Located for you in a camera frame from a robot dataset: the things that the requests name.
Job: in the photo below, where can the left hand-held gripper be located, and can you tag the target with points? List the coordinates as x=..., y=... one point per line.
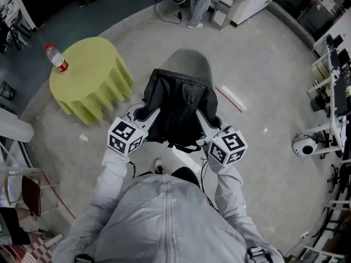
x=125, y=136

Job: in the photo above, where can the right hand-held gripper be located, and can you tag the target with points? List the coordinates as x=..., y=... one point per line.
x=227, y=147

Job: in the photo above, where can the black bag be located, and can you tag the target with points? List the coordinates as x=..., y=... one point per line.
x=179, y=107

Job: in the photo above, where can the grey chair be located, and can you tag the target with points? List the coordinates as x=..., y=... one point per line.
x=189, y=62

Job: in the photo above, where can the person's right forearm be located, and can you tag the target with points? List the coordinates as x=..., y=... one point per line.
x=229, y=185

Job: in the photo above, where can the person's left forearm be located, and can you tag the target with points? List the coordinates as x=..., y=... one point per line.
x=112, y=171

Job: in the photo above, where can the wooden chair with red seat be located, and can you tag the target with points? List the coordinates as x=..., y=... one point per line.
x=30, y=194

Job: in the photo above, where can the white and red floor strip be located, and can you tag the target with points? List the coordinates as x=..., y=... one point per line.
x=231, y=97

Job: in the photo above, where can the person's white shoe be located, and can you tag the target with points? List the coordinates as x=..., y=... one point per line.
x=159, y=166

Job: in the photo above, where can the crumpled white paper scrap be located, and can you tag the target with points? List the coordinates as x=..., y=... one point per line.
x=83, y=138

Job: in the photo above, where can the round table with green cloth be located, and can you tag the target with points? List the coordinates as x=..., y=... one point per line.
x=87, y=75

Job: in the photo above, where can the person's grey jacket torso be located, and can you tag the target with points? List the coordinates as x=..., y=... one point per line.
x=164, y=223

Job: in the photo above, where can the clear plastic bottle red label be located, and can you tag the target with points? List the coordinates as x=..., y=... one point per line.
x=58, y=59

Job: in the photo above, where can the white cabinet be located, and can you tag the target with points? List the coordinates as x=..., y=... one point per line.
x=249, y=1

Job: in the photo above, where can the small black box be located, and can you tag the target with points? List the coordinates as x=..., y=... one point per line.
x=6, y=90

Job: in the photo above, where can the red and white checkered mat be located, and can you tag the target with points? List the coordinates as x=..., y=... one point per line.
x=38, y=252

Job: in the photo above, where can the white round camera device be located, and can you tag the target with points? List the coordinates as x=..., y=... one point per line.
x=304, y=146

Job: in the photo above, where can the white frame desk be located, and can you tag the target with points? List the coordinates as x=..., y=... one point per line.
x=333, y=114

